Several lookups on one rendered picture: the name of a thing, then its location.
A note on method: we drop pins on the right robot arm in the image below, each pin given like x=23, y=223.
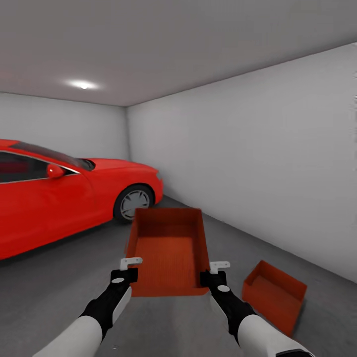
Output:
x=255, y=335

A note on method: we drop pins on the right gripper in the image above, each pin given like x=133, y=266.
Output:
x=206, y=278

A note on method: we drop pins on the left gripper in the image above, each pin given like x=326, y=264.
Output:
x=131, y=273

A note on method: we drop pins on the car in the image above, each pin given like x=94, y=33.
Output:
x=46, y=195

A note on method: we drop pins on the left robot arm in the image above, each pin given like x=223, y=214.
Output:
x=84, y=336

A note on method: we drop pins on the storage box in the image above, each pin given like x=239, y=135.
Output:
x=172, y=244
x=274, y=311

